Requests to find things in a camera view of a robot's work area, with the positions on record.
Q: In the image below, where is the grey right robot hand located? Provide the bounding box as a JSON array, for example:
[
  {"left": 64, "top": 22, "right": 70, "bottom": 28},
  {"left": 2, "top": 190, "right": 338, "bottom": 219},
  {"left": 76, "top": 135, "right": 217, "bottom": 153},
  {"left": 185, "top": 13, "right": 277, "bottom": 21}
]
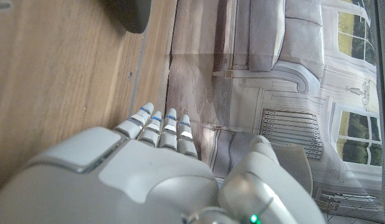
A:
[{"left": 0, "top": 102, "right": 327, "bottom": 224}]

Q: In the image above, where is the black glasses case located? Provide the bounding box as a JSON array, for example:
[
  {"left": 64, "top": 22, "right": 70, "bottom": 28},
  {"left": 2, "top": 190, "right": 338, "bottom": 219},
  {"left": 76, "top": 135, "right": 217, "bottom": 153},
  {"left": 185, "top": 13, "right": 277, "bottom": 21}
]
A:
[{"left": 100, "top": 0, "right": 152, "bottom": 34}]

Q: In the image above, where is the printed living room backdrop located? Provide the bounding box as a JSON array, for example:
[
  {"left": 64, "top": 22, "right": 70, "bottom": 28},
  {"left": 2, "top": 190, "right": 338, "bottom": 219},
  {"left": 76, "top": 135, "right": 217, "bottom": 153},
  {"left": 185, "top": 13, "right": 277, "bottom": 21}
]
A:
[{"left": 158, "top": 0, "right": 385, "bottom": 224}]

